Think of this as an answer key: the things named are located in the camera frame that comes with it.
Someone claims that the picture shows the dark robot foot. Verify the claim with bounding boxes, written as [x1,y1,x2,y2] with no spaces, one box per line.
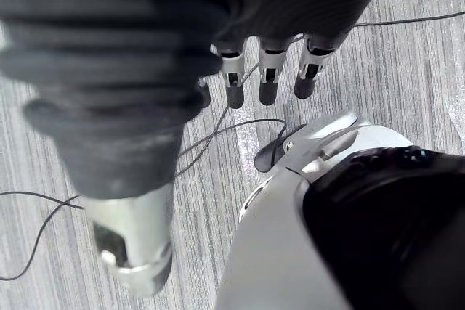
[254,124,310,174]

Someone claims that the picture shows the silver robot leg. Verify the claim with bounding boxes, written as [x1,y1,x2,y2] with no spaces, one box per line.
[214,109,465,310]

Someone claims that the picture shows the thin black floor cable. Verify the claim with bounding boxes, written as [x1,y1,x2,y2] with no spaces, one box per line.
[0,33,303,281]
[354,10,465,28]

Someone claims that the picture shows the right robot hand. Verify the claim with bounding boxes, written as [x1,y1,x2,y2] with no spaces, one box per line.
[0,0,397,299]

